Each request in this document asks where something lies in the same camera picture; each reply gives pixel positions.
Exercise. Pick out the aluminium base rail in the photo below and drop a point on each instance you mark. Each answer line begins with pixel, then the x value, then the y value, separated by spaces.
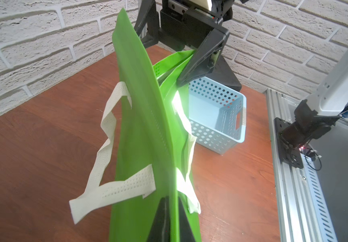
pixel 302 210

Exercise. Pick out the green insulated delivery bag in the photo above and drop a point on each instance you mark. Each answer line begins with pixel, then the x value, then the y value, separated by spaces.
pixel 149 149

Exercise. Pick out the light blue plastic basket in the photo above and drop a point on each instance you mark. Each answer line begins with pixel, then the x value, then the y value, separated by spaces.
pixel 217 114

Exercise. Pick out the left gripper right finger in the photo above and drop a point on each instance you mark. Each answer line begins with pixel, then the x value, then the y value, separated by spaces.
pixel 186 234

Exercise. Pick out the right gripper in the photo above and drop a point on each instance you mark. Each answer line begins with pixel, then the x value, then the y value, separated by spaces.
pixel 196 24

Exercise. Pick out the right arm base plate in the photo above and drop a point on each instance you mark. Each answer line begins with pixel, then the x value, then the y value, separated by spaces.
pixel 287 152

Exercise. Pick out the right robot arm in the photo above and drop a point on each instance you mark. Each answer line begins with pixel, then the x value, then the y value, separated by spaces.
pixel 288 46

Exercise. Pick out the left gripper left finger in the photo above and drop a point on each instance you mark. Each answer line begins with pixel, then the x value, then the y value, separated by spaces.
pixel 160 229

